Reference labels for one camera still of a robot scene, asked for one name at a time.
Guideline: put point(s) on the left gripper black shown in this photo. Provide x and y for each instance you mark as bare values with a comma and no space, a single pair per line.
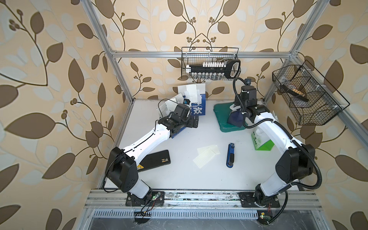
190,124

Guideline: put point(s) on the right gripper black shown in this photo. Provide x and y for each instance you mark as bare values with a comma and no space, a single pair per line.
237,98

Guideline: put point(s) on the large blue white tote bag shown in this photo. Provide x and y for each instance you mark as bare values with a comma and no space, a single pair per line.
200,108

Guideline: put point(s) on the blue stapler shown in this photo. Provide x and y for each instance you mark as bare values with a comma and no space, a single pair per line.
230,155

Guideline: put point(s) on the small blue white bag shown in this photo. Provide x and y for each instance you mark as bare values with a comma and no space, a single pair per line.
235,117

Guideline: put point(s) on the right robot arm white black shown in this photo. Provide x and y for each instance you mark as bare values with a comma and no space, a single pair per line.
296,166

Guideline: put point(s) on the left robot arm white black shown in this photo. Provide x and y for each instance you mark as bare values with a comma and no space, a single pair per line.
122,163

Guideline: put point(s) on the black socket tool set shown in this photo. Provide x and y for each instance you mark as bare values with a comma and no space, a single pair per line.
226,70

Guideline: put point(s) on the black flat box yellow label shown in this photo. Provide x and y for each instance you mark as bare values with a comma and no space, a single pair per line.
154,160

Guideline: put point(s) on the pale yellow receipt sheet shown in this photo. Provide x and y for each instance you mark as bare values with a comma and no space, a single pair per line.
204,158

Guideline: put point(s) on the green white tissue pack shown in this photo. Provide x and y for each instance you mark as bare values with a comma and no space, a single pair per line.
261,140

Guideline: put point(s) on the white receipt sheet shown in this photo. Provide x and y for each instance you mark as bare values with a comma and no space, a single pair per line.
213,148

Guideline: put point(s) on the dark brush in basket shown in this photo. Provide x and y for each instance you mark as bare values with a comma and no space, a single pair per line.
293,94

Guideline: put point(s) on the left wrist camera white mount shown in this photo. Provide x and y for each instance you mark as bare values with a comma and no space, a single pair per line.
186,102

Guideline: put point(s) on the back wall wire basket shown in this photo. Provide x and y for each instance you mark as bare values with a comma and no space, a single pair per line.
198,55

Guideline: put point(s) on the wall wire basket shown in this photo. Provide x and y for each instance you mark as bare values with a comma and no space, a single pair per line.
198,55
325,101

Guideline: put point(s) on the right wall wire basket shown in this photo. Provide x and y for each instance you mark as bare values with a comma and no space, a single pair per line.
325,101

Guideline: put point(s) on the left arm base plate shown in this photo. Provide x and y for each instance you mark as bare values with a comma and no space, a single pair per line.
154,196

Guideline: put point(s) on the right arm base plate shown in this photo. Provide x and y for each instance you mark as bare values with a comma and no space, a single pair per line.
257,199

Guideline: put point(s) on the aluminium rail front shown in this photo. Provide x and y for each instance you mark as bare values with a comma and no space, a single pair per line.
197,204

